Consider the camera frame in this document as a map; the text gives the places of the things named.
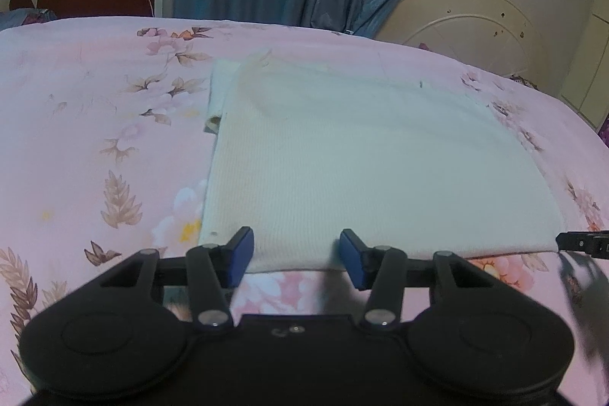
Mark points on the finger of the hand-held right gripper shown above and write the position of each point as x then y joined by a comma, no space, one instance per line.
580,242

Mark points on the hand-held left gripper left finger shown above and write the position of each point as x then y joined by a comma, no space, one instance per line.
240,254

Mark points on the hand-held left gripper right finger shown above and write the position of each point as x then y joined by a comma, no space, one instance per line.
354,254

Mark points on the white knit sweater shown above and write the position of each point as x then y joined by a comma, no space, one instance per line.
371,168

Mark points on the cream wardrobe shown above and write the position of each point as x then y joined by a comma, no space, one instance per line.
587,68

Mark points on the pink floral bedsheet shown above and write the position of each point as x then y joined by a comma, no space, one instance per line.
95,125

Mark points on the cream arched headboard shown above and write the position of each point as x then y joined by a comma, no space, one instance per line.
466,30

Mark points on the blue and purple quilt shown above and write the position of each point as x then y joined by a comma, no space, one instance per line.
24,17

